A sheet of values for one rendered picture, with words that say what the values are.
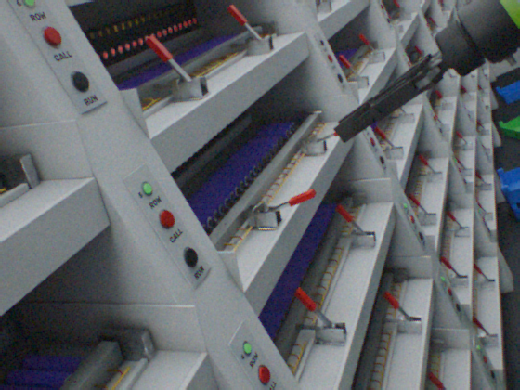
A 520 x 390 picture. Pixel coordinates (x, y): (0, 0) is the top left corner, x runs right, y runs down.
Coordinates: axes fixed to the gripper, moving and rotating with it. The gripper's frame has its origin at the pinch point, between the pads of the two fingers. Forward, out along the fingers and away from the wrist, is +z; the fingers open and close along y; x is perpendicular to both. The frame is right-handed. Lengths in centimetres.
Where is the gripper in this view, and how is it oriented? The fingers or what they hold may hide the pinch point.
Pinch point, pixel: (357, 120)
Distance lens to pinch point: 96.2
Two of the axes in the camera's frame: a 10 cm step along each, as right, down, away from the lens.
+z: -7.1, 4.9, 5.1
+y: 3.2, -4.2, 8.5
